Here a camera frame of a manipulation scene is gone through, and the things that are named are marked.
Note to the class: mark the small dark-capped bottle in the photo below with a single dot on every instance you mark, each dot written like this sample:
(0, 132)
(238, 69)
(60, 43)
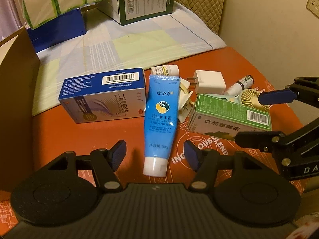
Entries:
(236, 87)

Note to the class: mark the green medicine box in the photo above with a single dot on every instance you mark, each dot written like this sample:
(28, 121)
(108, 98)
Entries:
(219, 117)

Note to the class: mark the small white bottle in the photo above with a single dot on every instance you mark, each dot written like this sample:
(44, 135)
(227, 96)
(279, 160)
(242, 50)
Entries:
(164, 70)

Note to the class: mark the brown cardboard box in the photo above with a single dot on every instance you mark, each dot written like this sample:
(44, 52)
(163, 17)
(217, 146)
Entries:
(15, 92)

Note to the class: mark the red printed table mat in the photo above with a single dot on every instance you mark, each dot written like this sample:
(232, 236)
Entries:
(99, 134)

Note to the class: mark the beige quilted cushion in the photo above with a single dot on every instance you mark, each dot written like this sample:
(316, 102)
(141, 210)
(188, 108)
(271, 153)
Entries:
(199, 0)

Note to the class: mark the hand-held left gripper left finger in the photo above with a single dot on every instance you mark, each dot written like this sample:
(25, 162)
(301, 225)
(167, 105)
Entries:
(117, 154)

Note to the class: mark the pale curtain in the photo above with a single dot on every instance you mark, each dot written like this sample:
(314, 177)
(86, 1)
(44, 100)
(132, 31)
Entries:
(10, 5)

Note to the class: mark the white charger plug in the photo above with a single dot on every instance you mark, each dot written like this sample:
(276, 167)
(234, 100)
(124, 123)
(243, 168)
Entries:
(209, 81)

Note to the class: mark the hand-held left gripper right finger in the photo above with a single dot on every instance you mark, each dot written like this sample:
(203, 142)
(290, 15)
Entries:
(192, 155)

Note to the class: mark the small handheld fan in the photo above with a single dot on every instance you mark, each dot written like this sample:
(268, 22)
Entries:
(249, 99)

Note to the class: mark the beige wall socket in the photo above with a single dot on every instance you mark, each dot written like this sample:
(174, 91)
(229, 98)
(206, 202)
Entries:
(314, 5)

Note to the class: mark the blue medicine box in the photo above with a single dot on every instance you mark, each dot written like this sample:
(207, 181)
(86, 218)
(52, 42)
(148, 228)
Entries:
(99, 97)

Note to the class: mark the green white carton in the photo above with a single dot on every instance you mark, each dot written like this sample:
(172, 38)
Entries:
(147, 3)

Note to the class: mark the checkered cloth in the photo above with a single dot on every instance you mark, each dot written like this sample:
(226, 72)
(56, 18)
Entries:
(119, 44)

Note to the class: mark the blue hand cream tube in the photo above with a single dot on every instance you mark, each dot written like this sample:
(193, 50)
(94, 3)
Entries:
(160, 119)

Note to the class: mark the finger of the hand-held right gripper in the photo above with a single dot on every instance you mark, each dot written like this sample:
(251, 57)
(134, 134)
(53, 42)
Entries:
(256, 139)
(274, 97)

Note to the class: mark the white hair clip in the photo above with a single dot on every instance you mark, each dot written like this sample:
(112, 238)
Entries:
(184, 97)

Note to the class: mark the dark blue box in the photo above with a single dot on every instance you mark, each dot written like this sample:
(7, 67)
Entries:
(57, 27)

